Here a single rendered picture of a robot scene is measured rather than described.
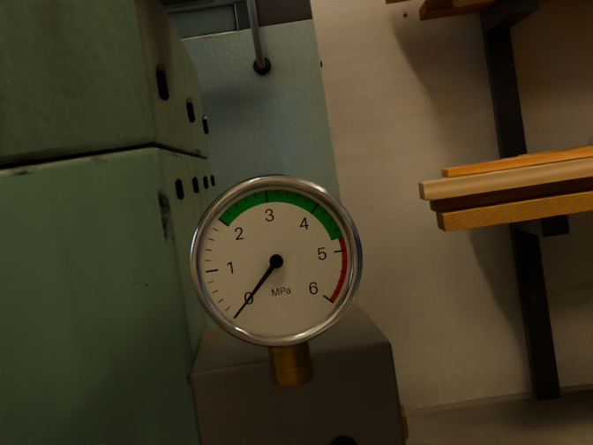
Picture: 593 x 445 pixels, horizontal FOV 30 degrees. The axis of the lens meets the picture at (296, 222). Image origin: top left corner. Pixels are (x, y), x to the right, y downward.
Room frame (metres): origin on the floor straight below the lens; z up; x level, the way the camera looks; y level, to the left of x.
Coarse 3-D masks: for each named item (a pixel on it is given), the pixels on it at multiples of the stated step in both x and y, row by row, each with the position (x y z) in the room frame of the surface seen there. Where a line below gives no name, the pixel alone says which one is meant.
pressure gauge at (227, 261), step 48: (240, 192) 0.40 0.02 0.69; (288, 192) 0.40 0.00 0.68; (192, 240) 0.40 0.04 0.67; (240, 240) 0.40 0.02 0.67; (288, 240) 0.40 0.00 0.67; (336, 240) 0.40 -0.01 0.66; (240, 288) 0.40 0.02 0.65; (288, 288) 0.40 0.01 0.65; (336, 288) 0.40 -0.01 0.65; (240, 336) 0.40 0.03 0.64; (288, 336) 0.40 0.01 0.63; (288, 384) 0.42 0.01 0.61
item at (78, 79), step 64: (0, 0) 0.46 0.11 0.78; (64, 0) 0.46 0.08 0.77; (128, 0) 0.46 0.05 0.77; (0, 64) 0.46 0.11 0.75; (64, 64) 0.46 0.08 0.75; (128, 64) 0.46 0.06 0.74; (192, 64) 0.96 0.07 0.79; (0, 128) 0.46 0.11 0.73; (64, 128) 0.46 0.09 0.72; (128, 128) 0.46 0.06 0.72; (192, 128) 0.78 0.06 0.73
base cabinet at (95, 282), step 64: (0, 192) 0.46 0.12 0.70; (64, 192) 0.46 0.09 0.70; (128, 192) 0.46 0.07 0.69; (192, 192) 0.65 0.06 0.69; (0, 256) 0.46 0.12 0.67; (64, 256) 0.46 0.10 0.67; (128, 256) 0.46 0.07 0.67; (0, 320) 0.46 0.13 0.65; (64, 320) 0.46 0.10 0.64; (128, 320) 0.46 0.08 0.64; (192, 320) 0.49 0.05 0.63; (0, 384) 0.46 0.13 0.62; (64, 384) 0.46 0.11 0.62; (128, 384) 0.46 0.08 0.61
